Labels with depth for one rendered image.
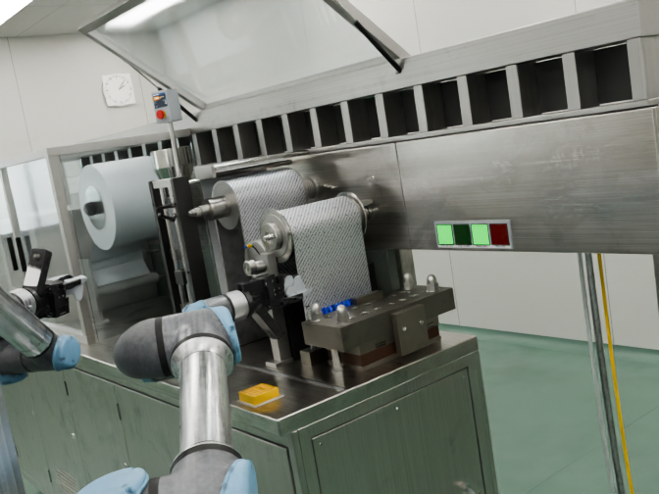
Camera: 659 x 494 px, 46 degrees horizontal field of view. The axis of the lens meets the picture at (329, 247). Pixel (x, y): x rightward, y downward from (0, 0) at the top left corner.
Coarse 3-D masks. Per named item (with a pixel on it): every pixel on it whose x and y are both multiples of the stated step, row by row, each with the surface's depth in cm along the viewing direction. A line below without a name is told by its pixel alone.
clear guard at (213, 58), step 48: (192, 0) 219; (240, 0) 210; (288, 0) 202; (144, 48) 261; (192, 48) 248; (240, 48) 236; (288, 48) 226; (336, 48) 216; (192, 96) 286; (240, 96) 270
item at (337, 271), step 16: (336, 240) 211; (352, 240) 215; (304, 256) 205; (320, 256) 208; (336, 256) 211; (352, 256) 215; (304, 272) 205; (320, 272) 208; (336, 272) 211; (352, 272) 215; (368, 272) 218; (320, 288) 208; (336, 288) 211; (352, 288) 215; (368, 288) 218; (304, 304) 205; (320, 304) 208
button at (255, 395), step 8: (264, 384) 188; (240, 392) 185; (248, 392) 183; (256, 392) 182; (264, 392) 182; (272, 392) 183; (240, 400) 185; (248, 400) 182; (256, 400) 180; (264, 400) 182
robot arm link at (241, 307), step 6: (228, 294) 190; (234, 294) 190; (240, 294) 190; (234, 300) 188; (240, 300) 189; (246, 300) 190; (234, 306) 188; (240, 306) 189; (246, 306) 190; (240, 312) 189; (246, 312) 190; (240, 318) 190
